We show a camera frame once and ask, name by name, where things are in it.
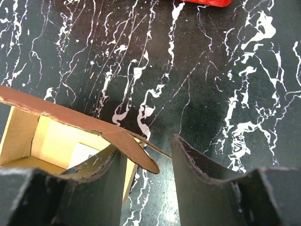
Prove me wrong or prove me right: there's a white card with stamp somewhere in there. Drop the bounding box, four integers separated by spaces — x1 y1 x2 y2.
68 143 100 169

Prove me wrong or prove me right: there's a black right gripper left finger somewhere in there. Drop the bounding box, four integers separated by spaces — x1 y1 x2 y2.
0 145 127 226

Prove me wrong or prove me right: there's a red plastic shopping basket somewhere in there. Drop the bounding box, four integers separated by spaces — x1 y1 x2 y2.
183 0 232 8

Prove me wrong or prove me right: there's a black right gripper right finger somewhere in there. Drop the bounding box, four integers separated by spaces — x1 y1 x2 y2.
171 134 301 226

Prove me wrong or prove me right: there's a brown cardboard box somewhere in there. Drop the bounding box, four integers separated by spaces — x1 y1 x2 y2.
0 86 159 197

